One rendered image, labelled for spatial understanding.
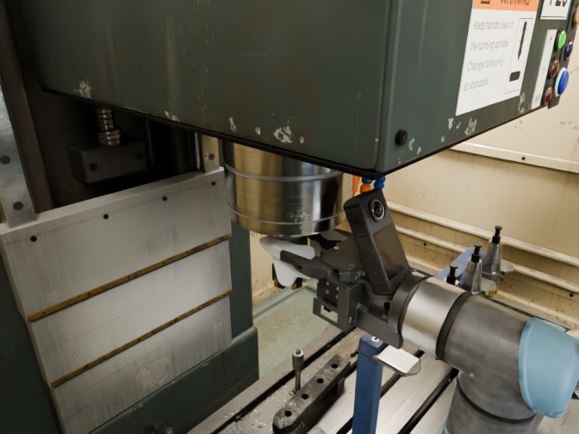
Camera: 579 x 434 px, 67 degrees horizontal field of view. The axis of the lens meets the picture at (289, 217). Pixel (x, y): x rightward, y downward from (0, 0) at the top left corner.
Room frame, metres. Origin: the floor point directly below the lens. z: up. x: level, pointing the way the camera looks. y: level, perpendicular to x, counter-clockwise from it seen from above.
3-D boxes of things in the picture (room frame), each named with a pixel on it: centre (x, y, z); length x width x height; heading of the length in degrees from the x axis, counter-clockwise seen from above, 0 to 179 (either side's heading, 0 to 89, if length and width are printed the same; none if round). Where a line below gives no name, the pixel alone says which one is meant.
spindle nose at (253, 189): (0.52, 0.00, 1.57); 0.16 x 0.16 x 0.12
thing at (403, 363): (0.57, -0.18, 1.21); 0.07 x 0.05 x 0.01; 47
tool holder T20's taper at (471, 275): (0.77, -0.37, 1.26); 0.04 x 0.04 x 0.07
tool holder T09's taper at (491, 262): (0.85, -0.45, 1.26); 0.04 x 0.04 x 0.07
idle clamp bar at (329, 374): (0.75, -0.05, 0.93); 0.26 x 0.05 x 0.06; 142
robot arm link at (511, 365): (0.32, -0.21, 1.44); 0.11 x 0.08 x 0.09; 47
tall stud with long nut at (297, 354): (0.80, -0.02, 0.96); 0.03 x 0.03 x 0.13
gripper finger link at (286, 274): (0.48, 0.01, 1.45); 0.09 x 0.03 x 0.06; 60
